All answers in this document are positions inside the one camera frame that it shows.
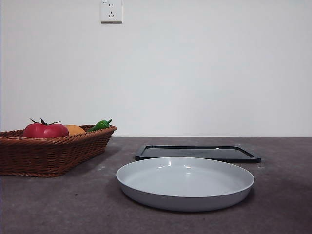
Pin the red tomato with green stem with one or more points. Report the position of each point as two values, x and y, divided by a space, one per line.
45 131

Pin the green pepper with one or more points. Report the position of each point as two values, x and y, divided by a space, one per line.
98 126

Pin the dark rectangular tray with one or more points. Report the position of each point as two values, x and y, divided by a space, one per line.
219 152

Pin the round grey plate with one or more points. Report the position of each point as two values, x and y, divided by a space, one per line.
185 185

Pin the yellow-orange potato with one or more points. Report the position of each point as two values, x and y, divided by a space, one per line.
75 130

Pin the brown wicker basket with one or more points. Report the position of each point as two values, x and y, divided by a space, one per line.
48 156

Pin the white wall socket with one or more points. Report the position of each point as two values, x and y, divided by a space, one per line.
111 12

